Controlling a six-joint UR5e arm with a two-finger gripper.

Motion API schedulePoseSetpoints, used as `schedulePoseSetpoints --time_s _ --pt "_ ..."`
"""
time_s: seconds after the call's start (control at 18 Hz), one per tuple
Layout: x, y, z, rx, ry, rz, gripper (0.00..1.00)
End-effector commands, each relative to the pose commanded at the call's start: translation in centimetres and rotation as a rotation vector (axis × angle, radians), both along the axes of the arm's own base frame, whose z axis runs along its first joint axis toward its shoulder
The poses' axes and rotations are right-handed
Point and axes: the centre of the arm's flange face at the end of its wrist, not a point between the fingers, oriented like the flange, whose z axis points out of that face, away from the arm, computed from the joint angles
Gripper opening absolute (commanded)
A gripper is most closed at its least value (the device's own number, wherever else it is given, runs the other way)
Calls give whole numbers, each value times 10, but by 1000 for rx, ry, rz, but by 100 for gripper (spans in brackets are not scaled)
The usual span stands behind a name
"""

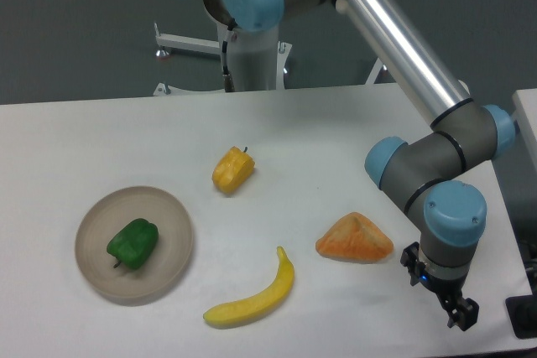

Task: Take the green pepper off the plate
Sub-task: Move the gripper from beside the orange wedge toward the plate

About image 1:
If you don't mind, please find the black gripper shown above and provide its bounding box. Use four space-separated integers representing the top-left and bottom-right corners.
400 241 479 331

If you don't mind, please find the green toy bell pepper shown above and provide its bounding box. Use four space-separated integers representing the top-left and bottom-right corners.
107 218 159 270

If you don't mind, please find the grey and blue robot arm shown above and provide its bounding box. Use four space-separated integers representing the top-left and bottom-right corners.
204 0 515 329

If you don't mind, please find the yellow toy bell pepper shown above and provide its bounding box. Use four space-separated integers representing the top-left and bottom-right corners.
211 146 255 195

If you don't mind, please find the beige round plate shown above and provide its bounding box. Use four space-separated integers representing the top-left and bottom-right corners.
75 186 194 306

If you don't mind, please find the black device at table edge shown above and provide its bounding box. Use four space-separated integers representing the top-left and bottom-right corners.
505 295 536 340

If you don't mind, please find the orange toy pumpkin wedge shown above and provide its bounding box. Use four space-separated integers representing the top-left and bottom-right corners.
315 212 394 263

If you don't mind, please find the yellow toy banana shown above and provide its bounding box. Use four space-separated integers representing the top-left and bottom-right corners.
203 246 295 329

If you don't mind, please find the white side table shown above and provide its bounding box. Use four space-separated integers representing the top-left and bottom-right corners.
513 88 537 167

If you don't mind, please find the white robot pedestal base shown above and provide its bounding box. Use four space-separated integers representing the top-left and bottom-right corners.
154 0 391 96

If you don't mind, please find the black cable on pedestal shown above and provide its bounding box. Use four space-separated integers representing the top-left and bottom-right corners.
221 17 238 93

